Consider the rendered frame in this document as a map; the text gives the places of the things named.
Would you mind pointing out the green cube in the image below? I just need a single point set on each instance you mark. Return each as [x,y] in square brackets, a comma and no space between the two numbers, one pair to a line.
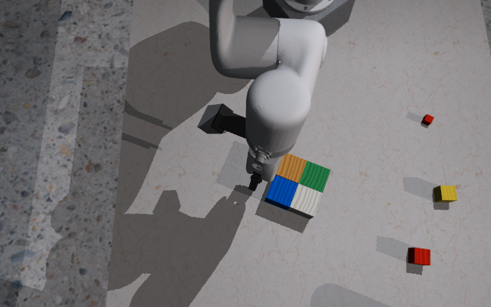
[314,176]

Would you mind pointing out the yellow cube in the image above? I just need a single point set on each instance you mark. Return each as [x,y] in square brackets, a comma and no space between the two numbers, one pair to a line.
[445,193]

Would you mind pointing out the blue cube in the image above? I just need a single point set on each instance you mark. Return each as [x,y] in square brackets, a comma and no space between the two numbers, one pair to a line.
[281,192]

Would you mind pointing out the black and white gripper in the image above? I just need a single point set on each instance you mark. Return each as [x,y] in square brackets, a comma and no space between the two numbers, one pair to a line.
[265,171]

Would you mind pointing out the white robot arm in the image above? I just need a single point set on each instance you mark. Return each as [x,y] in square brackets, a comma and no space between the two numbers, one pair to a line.
[283,56]

